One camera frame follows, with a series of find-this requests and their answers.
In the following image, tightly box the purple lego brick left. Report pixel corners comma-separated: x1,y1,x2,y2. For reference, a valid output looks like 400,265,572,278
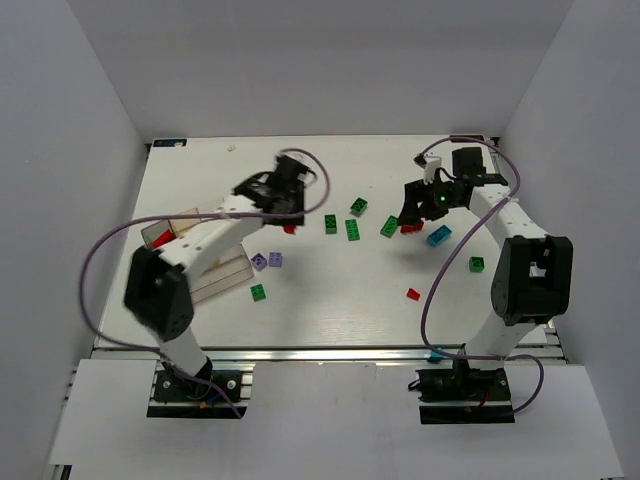
251,253,268,271

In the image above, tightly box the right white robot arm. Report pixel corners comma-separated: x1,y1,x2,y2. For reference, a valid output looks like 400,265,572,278
399,147,573,371

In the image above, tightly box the blue lego brick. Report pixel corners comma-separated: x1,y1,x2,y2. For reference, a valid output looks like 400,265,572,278
426,225,452,247

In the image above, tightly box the purple lego brick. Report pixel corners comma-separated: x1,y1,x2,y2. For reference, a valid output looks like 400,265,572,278
251,253,268,271
268,251,283,267

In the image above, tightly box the small red sloped lego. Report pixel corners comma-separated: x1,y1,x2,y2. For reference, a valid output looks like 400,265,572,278
406,288,421,301

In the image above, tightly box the red arched lego brick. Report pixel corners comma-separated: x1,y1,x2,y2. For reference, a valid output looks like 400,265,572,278
400,223,424,234

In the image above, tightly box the aluminium front rail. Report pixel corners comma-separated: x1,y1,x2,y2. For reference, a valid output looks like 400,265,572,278
91,327,566,363

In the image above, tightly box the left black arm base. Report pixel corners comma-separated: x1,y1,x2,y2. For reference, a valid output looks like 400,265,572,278
146,364,253,420

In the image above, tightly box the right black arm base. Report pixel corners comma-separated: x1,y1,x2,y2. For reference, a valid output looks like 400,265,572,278
407,360,515,425

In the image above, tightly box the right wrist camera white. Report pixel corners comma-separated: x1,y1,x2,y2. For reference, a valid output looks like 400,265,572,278
413,153,442,185

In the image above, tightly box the green long lego brick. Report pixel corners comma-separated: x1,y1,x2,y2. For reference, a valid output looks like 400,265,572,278
345,219,360,241

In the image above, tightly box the left blue corner label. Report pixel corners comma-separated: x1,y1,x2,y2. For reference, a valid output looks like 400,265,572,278
152,138,187,148

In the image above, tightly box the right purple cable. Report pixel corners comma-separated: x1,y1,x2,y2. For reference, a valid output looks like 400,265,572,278
419,135,546,415

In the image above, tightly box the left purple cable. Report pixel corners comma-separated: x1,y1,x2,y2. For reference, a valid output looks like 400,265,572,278
79,147,331,420

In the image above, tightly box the green tilted lego brick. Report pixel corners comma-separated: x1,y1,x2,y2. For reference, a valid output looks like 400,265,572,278
380,215,398,238

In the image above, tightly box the clear plastic container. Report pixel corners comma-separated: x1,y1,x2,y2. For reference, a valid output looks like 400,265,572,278
141,195,263,304

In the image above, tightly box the purple cable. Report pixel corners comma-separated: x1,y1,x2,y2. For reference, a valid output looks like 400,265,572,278
419,135,546,415
79,147,331,420

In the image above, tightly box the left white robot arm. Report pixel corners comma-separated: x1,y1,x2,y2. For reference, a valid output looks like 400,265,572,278
124,148,312,384

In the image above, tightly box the purple lego brick right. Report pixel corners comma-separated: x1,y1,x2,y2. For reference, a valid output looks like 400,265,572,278
268,251,283,267

